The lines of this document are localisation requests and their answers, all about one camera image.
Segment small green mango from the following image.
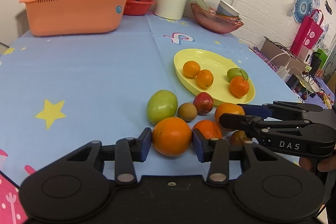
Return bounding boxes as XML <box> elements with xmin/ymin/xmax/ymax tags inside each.
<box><xmin>227</xmin><ymin>68</ymin><xmax>249</xmax><ymax>81</ymax></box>

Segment small orange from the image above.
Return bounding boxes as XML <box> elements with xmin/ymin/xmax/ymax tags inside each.
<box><xmin>197</xmin><ymin>69</ymin><xmax>214</xmax><ymax>89</ymax></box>
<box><xmin>182</xmin><ymin>61</ymin><xmax>201</xmax><ymax>79</ymax></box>

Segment red plum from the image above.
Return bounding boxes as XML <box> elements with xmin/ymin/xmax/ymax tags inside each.
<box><xmin>193</xmin><ymin>92</ymin><xmax>214</xmax><ymax>115</ymax></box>

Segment blue cartoon tablecloth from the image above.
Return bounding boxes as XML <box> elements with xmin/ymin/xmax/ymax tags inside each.
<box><xmin>1</xmin><ymin>14</ymin><xmax>298</xmax><ymax>184</ymax></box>

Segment white charger with cable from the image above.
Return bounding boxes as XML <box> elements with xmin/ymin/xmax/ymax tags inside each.
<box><xmin>268</xmin><ymin>52</ymin><xmax>291</xmax><ymax>81</ymax></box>

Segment small front orange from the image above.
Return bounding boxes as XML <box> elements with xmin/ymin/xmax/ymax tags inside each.
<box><xmin>197</xmin><ymin>69</ymin><xmax>214</xmax><ymax>89</ymax></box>

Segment person hand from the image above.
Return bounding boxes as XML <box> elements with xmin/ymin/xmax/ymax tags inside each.
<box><xmin>299</xmin><ymin>155</ymin><xmax>336</xmax><ymax>172</ymax></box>

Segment orange plastic basket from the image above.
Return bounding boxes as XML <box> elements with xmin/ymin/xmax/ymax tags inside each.
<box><xmin>19</xmin><ymin>0</ymin><xmax>127</xmax><ymax>36</ymax></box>

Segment pink gift bag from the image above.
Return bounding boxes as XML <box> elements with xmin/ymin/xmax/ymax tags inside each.
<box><xmin>290</xmin><ymin>9</ymin><xmax>324</xmax><ymax>56</ymax></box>

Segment cardboard box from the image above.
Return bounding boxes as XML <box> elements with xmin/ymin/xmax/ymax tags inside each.
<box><xmin>260</xmin><ymin>36</ymin><xmax>306</xmax><ymax>75</ymax></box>

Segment red plastic bowl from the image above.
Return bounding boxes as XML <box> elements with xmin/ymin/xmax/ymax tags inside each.
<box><xmin>123</xmin><ymin>0</ymin><xmax>155</xmax><ymax>16</ymax></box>

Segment yellow plastic plate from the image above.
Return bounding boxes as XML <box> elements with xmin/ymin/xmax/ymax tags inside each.
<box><xmin>173</xmin><ymin>48</ymin><xmax>256</xmax><ymax>105</ymax></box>

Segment brown round fruit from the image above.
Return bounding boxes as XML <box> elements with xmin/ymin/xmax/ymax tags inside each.
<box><xmin>177</xmin><ymin>102</ymin><xmax>198</xmax><ymax>122</ymax></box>

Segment dark purple plum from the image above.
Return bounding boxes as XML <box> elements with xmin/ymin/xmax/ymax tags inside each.
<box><xmin>230</xmin><ymin>130</ymin><xmax>252</xmax><ymax>145</ymax></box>

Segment blue paper fan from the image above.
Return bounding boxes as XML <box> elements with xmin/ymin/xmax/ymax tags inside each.
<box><xmin>288</xmin><ymin>0</ymin><xmax>321</xmax><ymax>24</ymax></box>

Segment large green mango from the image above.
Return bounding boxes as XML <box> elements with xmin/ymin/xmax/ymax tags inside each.
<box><xmin>146</xmin><ymin>90</ymin><xmax>178</xmax><ymax>124</ymax></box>

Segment large orange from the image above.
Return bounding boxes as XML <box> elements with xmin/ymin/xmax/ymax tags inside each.
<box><xmin>151</xmin><ymin>117</ymin><xmax>192</xmax><ymax>157</ymax></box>

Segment stacked ceramic bowls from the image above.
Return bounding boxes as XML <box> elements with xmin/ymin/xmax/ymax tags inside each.
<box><xmin>217</xmin><ymin>0</ymin><xmax>240</xmax><ymax>17</ymax></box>

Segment orange with stem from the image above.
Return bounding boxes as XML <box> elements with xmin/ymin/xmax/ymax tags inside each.
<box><xmin>229</xmin><ymin>76</ymin><xmax>250</xmax><ymax>98</ymax></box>

